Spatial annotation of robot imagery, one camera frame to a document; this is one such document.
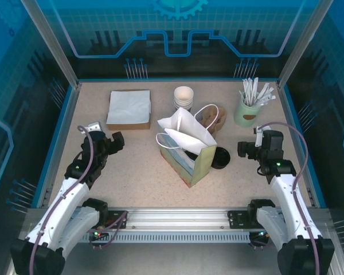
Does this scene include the white paper bag with handles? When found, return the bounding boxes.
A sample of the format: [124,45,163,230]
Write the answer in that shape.
[155,104,220,187]

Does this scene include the green straw holder cup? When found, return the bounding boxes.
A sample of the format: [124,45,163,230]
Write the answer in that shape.
[233,91,261,129]

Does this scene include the brown pulp cup carrier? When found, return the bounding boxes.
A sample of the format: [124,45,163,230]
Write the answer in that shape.
[193,104,229,138]

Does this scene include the small LED connector board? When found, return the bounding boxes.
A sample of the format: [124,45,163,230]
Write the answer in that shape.
[253,230,272,240]
[90,229,110,240]

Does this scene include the aluminium mounting rail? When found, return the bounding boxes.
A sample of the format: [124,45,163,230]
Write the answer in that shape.
[25,206,332,233]

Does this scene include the aluminium frame post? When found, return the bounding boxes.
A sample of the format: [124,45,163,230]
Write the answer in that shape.
[19,0,83,88]
[276,0,338,89]

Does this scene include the white slotted cable duct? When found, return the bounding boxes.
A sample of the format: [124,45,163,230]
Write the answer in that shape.
[83,232,256,244]

